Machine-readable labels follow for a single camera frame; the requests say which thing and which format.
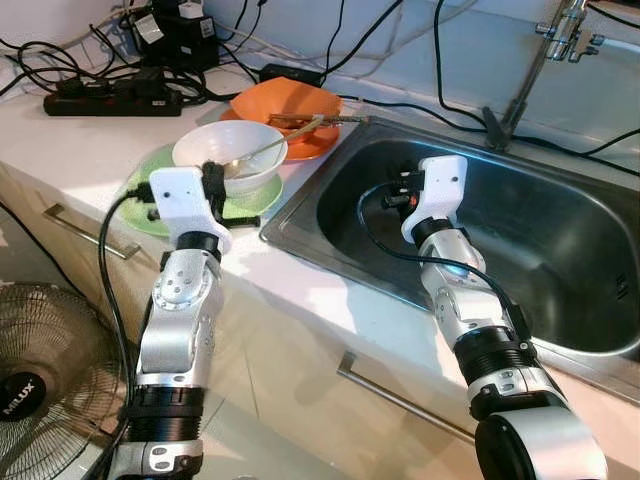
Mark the white bowl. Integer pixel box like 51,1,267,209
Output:
171,120,289,197

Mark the light green plate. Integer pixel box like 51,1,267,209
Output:
122,143,284,239

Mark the steel spoon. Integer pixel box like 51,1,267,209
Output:
222,114,327,173

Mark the steel cutlery piece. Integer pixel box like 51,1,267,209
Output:
266,112,372,132

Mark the orange plate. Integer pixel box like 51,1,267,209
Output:
222,105,343,163

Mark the black power strip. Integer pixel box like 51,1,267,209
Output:
42,68,185,118

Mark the black power adapter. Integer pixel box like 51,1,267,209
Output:
258,64,325,88

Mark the black charger box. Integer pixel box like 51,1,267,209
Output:
130,0,221,73

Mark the steel faucet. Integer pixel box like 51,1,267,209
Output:
482,0,606,153

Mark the beige sink cabinet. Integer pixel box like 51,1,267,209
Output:
0,165,640,480

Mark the stainless steel sink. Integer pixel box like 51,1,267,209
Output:
259,117,640,406

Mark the grey floor fan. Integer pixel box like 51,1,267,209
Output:
0,282,136,480

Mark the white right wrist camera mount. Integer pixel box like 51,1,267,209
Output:
402,156,469,245

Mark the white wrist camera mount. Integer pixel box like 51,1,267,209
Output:
147,166,234,253
402,156,469,245

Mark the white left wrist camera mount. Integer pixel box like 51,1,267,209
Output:
147,166,234,253

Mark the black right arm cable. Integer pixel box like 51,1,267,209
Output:
356,183,531,346

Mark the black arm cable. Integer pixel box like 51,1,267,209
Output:
95,183,153,480
356,183,531,346

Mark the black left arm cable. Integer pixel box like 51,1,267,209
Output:
95,183,153,480

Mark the black power cable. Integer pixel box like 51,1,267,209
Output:
432,0,640,161
320,0,406,76

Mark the steel cabinet handle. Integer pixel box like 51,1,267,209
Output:
336,351,477,444
42,203,141,261

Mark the white water hose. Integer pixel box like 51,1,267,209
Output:
590,35,640,56

